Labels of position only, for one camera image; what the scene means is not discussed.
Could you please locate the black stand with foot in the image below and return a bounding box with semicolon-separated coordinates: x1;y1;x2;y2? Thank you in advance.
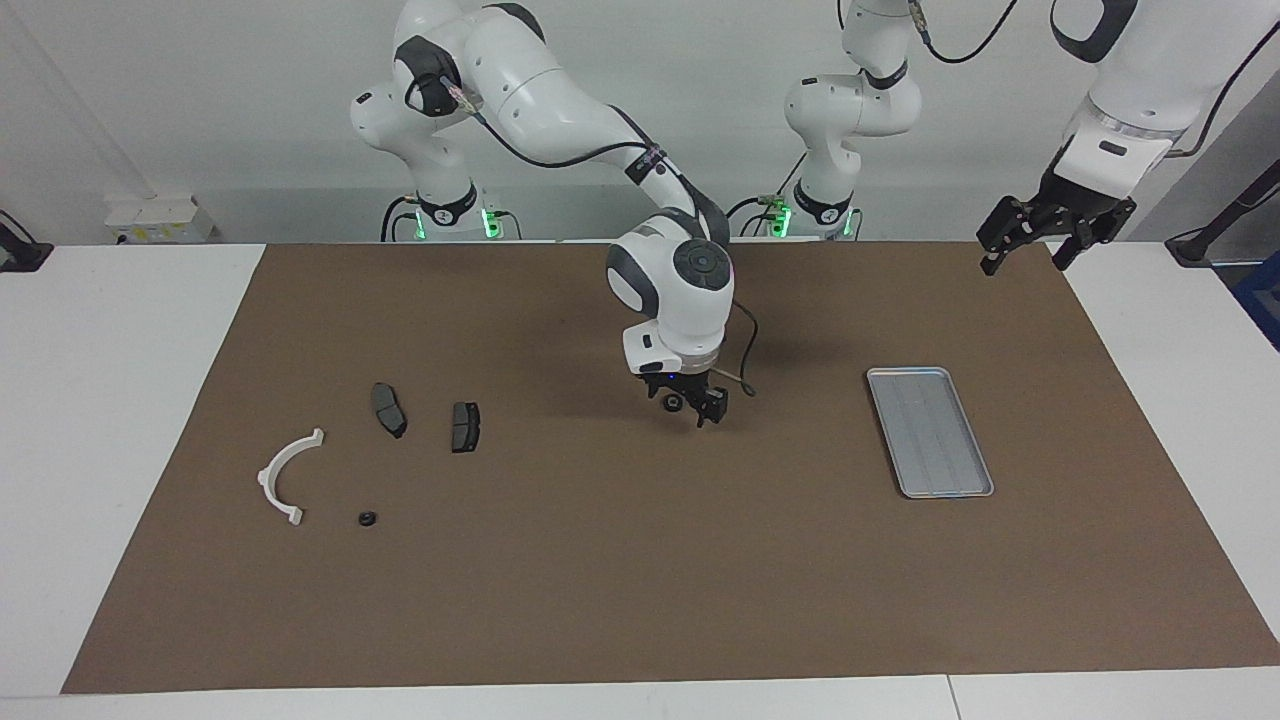
1165;160;1280;267

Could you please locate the blue box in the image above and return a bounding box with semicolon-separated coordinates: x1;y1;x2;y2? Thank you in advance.
1234;250;1280;353

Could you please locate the white power strip box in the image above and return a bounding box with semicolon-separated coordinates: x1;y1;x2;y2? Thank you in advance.
104;195;216;246

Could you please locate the black left base cable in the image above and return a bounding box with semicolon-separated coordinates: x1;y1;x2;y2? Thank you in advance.
713;150;809;239

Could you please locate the black base cable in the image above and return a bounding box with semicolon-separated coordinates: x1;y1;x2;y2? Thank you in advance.
379;194;423;243
713;150;809;239

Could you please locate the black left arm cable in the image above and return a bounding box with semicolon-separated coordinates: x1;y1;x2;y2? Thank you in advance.
905;0;1280;163

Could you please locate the brown table mat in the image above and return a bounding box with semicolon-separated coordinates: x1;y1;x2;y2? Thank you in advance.
60;240;1280;696

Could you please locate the black right base cable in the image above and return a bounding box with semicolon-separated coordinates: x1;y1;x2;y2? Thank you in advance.
379;194;423;243

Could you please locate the silver metal tray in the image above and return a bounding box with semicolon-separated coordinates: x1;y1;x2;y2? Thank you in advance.
866;366;995;500

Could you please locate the white curved plastic bracket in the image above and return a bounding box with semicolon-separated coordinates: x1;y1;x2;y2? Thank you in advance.
257;428;326;528

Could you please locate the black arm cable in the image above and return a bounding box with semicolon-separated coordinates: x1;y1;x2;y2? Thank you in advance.
440;75;759;399
905;0;1280;163

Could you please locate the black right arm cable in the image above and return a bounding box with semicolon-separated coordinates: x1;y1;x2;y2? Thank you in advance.
440;75;759;399

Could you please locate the long grey brake pad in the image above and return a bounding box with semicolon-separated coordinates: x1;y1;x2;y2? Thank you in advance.
371;383;408;440

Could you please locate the black table clamp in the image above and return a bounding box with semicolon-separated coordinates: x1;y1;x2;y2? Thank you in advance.
0;208;54;273

